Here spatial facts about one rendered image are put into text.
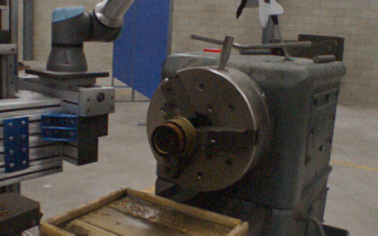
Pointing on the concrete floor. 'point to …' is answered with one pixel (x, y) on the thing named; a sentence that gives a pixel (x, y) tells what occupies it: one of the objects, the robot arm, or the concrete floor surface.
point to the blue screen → (143, 47)
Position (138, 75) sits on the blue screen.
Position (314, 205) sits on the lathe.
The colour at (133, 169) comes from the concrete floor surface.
